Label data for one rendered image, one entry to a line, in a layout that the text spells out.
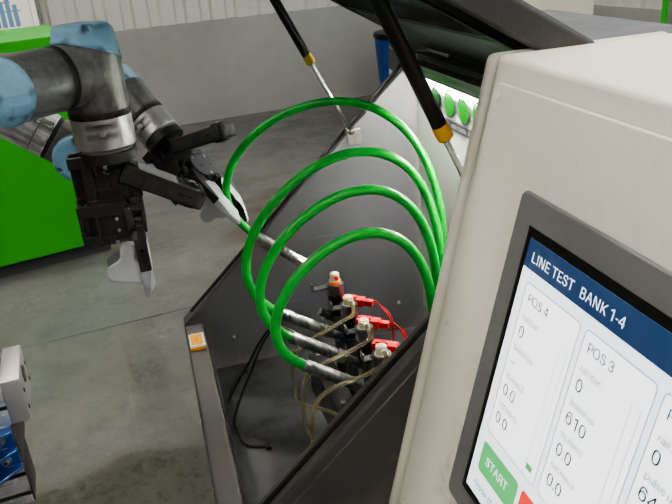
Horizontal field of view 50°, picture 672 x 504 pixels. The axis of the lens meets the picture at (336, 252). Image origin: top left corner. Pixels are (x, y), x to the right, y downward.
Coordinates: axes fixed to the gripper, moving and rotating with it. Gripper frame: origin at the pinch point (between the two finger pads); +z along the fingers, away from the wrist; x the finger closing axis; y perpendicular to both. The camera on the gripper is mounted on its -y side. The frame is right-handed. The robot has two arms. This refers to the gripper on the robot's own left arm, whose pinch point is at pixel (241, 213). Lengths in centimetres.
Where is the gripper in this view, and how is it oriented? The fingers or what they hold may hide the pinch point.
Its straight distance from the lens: 126.9
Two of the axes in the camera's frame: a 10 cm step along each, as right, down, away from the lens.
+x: -3.5, 1.9, -9.2
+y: -6.8, 6.2, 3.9
